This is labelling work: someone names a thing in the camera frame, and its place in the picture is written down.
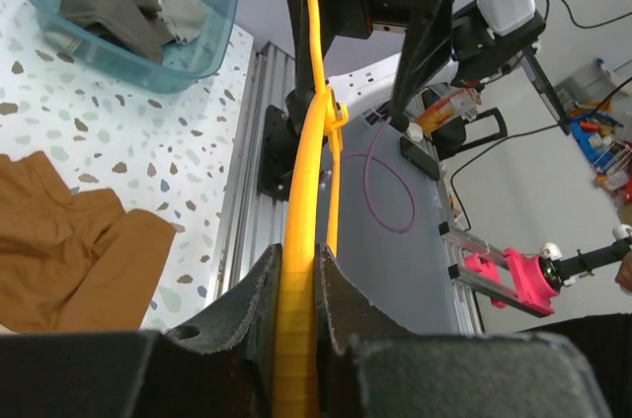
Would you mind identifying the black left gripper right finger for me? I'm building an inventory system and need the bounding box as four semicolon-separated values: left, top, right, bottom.
314;246;610;417

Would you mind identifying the light grey underwear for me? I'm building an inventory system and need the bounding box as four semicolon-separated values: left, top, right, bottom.
158;0;207;44

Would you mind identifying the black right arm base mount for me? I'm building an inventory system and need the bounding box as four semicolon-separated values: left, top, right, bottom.
257;89;315;202

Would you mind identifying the teal plastic tub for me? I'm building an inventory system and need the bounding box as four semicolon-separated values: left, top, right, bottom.
28;0;238;94

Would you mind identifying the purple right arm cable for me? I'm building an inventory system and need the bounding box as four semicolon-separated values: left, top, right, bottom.
343;116;416;234

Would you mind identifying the brown underwear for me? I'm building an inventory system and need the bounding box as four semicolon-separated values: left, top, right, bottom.
1;152;176;333

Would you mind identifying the olive grey underwear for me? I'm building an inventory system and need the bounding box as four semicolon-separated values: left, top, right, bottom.
59;0;174;64

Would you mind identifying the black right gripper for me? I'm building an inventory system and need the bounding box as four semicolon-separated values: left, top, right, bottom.
286;0;453;117

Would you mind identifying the aluminium rail frame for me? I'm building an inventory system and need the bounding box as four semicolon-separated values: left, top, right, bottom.
211;43;482;334

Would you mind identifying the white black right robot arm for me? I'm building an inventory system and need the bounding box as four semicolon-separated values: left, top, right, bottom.
318;0;545;117

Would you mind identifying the pink teleoperation handle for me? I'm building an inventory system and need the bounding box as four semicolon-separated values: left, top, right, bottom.
448;224;631;318

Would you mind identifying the yellow plastic hanger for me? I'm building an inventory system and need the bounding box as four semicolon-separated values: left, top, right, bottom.
272;0;350;417

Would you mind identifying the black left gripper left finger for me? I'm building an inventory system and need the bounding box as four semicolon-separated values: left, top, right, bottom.
1;244;282;417

